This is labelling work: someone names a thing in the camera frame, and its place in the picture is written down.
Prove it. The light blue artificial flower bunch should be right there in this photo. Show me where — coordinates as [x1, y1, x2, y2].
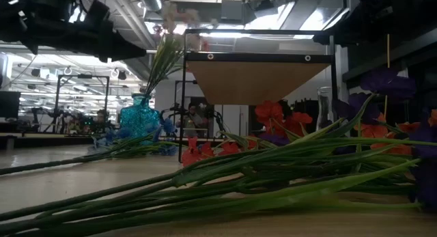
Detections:
[0, 116, 180, 176]

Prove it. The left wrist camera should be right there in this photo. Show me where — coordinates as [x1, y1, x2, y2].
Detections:
[80, 0, 110, 26]

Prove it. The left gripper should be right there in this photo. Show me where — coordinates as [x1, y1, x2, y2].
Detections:
[20, 14, 147, 63]

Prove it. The wooden workbench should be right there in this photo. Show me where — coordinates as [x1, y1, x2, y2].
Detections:
[0, 131, 240, 151]

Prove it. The purple artificial flower bunch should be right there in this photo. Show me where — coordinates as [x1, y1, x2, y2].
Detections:
[0, 65, 437, 237]

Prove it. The orange artificial flower bunch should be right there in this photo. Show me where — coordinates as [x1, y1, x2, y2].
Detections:
[353, 109, 437, 156]

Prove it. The black-framed wooden shelf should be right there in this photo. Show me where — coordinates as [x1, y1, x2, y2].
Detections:
[178, 28, 341, 168]

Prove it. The grey ceiling box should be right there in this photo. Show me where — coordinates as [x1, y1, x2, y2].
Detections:
[221, 0, 244, 21]

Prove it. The person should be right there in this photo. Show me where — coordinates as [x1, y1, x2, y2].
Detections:
[90, 109, 112, 135]
[180, 102, 208, 139]

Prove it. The blue glass vase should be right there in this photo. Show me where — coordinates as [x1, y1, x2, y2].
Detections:
[119, 92, 161, 141]

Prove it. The black metal station frame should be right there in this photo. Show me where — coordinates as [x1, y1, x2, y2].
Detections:
[54, 74, 111, 135]

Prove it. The red artificial flower bunch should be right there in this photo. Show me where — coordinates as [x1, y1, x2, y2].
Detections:
[180, 100, 313, 167]

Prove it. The white artificial flower bunch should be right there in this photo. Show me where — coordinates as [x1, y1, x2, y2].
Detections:
[146, 1, 202, 96]

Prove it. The clear glass vase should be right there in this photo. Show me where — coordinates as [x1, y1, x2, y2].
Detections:
[315, 86, 334, 132]

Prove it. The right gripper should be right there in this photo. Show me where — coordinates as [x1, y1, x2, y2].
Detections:
[313, 0, 400, 46]

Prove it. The black monitor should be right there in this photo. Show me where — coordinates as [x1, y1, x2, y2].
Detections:
[0, 91, 21, 120]

